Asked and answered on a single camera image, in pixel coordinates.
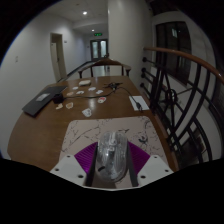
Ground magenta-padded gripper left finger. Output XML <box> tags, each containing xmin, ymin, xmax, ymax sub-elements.
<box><xmin>49</xmin><ymin>142</ymin><xmax>99</xmax><ymax>187</ymax></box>

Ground small black box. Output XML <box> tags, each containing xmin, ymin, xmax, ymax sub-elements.
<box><xmin>52</xmin><ymin>93</ymin><xmax>65</xmax><ymax>104</ymax></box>

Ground glass double door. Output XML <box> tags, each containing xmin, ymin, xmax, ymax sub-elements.
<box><xmin>89</xmin><ymin>39</ymin><xmax>109</xmax><ymax>62</ymax></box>

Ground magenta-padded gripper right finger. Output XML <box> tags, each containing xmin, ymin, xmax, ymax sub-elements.
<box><xmin>127</xmin><ymin>141</ymin><xmax>174</xmax><ymax>187</ymax></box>

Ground side door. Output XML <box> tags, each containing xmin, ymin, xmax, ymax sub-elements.
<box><xmin>49</xmin><ymin>32</ymin><xmax>68</xmax><ymax>81</ymax></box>

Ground white paper sheet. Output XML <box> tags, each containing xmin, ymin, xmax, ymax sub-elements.
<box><xmin>128</xmin><ymin>95</ymin><xmax>150</xmax><ymax>112</ymax></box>

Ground dark window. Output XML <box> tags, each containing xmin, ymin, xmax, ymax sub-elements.
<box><xmin>155</xmin><ymin>21</ymin><xmax>193</xmax><ymax>84</ymax></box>

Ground beige card stack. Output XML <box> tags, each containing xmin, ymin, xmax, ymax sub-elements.
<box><xmin>78</xmin><ymin>78</ymin><xmax>92</xmax><ymax>86</ymax></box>

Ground black railing wooden handrail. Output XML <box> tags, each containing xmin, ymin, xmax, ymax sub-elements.
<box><xmin>141</xmin><ymin>45</ymin><xmax>224</xmax><ymax>171</ymax></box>

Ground wooden armchair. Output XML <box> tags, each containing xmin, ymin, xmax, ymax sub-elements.
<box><xmin>78</xmin><ymin>58</ymin><xmax>132</xmax><ymax>80</ymax></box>

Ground black closed laptop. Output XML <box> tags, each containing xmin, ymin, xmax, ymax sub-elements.
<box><xmin>21</xmin><ymin>85</ymin><xmax>68</xmax><ymax>118</ymax></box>

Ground transparent computer mouse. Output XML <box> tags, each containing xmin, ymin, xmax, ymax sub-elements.
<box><xmin>94</xmin><ymin>130</ymin><xmax>130</xmax><ymax>183</ymax></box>

